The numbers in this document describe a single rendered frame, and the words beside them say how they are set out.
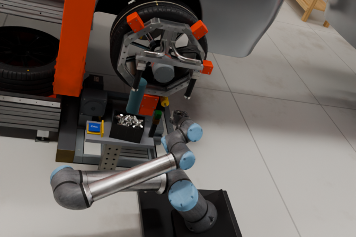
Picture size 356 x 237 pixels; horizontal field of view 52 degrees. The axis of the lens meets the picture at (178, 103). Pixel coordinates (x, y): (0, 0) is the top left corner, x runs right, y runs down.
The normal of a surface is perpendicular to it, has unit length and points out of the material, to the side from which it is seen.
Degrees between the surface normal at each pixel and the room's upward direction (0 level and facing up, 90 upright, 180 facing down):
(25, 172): 0
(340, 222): 0
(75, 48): 90
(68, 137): 0
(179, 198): 41
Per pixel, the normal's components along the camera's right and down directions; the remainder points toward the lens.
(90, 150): 0.29, -0.77
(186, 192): -0.39, -0.61
